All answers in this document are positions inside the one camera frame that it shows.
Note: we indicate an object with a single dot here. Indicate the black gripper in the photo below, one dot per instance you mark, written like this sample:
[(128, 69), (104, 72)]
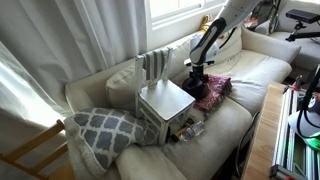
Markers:
[(197, 72)]

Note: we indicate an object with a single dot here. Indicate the dark navy fedora hat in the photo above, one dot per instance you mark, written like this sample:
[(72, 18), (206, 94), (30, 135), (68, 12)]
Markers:
[(196, 89)]

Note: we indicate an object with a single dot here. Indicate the small white wooden chair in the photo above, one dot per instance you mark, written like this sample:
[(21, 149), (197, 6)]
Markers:
[(165, 100)]

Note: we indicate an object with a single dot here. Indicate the beige fabric sofa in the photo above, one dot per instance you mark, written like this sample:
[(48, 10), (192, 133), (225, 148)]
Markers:
[(240, 70)]

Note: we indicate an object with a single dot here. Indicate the natural wooden chair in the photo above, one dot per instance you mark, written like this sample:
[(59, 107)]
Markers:
[(33, 150)]

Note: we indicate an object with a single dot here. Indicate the red patterned pillow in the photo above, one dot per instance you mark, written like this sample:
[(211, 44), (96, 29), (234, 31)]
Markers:
[(218, 88)]

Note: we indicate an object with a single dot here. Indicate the grey white striped cloth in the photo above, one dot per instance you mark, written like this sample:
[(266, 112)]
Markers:
[(155, 65)]

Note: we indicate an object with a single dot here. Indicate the clear plastic bottle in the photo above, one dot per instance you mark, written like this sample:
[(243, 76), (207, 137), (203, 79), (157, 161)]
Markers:
[(193, 130)]

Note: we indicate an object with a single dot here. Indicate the white framed window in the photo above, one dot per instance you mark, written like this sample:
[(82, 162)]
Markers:
[(176, 13)]

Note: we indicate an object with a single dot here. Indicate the yellow black tool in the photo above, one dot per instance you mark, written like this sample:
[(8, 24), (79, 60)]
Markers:
[(178, 133)]

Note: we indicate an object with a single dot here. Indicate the beige square back cushion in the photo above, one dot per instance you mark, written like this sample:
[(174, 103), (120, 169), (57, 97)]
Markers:
[(123, 90)]

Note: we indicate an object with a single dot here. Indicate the light wooden table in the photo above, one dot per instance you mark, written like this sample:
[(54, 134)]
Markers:
[(263, 133)]

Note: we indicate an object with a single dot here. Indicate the grey armchair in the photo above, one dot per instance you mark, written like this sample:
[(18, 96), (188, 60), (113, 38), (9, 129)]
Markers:
[(293, 40)]

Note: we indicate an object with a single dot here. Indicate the grey white lattice pillow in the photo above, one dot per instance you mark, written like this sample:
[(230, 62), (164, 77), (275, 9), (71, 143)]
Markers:
[(110, 133)]

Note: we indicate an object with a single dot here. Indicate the white base with green light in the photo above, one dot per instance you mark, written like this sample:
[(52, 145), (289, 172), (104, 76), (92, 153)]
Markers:
[(306, 123)]

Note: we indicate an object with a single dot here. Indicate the light grey curtain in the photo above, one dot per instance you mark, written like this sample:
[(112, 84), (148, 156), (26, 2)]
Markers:
[(66, 50)]

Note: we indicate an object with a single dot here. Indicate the black camera on stand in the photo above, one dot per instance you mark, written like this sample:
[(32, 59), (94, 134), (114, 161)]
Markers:
[(301, 16)]

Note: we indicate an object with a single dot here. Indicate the aluminium frame rail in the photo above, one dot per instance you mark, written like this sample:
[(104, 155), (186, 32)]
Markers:
[(293, 143)]

